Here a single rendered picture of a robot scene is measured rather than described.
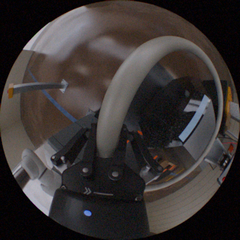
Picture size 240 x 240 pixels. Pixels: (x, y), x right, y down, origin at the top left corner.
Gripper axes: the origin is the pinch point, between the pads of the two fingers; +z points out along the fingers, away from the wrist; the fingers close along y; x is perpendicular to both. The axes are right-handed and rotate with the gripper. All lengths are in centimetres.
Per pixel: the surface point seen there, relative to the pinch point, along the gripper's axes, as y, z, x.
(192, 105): 39.9, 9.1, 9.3
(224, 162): 80, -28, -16
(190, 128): 37.2, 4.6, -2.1
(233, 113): 141, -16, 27
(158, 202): 322, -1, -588
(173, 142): 31.8, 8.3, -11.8
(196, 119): 40.5, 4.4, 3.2
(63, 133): -42, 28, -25
